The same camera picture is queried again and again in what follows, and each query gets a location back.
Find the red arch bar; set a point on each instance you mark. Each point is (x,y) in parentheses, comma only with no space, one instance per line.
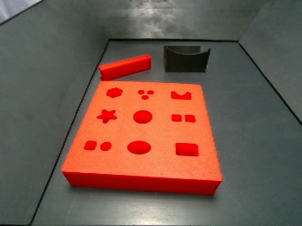
(124,67)

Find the black curved fixture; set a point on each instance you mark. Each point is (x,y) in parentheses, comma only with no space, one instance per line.
(186,59)

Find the red block with shaped holes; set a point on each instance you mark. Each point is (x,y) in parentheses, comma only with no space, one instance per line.
(144,140)

